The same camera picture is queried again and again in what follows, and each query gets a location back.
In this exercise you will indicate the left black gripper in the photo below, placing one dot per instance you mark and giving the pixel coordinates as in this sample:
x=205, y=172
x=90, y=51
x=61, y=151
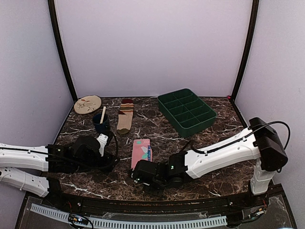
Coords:
x=108, y=164

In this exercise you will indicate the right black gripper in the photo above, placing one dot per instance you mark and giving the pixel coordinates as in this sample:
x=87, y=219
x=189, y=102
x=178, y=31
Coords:
x=158, y=192

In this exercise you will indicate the pink patterned sock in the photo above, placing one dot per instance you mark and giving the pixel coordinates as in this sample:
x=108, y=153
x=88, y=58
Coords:
x=141, y=150

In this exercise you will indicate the green compartment tray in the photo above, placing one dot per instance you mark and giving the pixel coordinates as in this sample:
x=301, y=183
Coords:
x=186, y=112

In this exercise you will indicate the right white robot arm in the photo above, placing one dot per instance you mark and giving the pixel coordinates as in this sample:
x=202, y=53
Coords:
x=258, y=142

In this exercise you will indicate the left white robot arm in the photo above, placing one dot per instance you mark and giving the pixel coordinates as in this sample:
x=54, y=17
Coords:
x=69, y=159

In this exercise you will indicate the dark blue mug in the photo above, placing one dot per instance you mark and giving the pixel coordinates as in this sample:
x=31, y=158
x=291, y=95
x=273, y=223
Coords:
x=101, y=127

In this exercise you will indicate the wooden stick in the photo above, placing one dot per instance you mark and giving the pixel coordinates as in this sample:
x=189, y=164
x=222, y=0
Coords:
x=102, y=114

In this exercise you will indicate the beige striped sock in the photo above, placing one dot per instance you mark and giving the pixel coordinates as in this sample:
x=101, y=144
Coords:
x=125, y=116

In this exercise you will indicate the round beige embroidered coaster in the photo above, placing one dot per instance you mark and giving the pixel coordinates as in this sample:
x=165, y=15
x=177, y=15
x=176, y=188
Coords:
x=87, y=104

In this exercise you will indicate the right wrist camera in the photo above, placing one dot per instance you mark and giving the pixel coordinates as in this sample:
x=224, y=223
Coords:
x=144, y=171

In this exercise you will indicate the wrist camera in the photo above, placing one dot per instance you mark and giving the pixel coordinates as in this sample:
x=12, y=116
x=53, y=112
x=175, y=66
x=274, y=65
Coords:
x=86, y=146
x=144, y=171

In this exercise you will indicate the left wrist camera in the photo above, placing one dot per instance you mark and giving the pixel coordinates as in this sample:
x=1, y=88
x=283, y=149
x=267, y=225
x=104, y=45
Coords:
x=86, y=146

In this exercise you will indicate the white slotted cable duct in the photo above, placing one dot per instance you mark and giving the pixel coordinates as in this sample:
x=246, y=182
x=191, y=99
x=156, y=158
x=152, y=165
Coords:
x=112, y=221

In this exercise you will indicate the black front rail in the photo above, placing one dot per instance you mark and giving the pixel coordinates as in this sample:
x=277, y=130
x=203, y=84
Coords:
x=98, y=206

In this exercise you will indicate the left black frame post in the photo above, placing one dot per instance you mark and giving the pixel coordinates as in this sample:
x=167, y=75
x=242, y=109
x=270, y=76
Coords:
x=60, y=49

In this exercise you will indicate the black frame post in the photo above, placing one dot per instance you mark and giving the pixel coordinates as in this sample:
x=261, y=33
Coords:
x=247, y=47
x=60, y=49

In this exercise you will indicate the right black frame post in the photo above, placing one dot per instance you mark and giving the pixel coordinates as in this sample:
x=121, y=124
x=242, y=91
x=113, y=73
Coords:
x=247, y=47

